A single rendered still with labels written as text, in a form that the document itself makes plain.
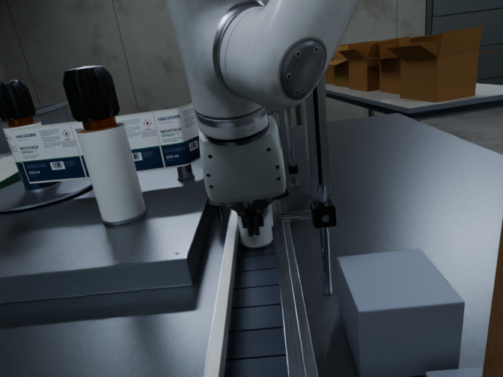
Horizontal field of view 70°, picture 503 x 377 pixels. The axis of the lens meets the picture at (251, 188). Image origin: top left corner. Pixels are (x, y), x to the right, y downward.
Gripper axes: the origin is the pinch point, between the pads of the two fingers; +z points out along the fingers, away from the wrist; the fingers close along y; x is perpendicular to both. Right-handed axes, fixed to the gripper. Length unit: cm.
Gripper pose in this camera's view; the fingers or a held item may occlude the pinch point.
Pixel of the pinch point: (252, 219)
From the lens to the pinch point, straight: 50.6
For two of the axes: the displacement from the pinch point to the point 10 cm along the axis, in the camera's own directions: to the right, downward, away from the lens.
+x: 0.3, 6.4, -7.6
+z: 1.2, 7.6, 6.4
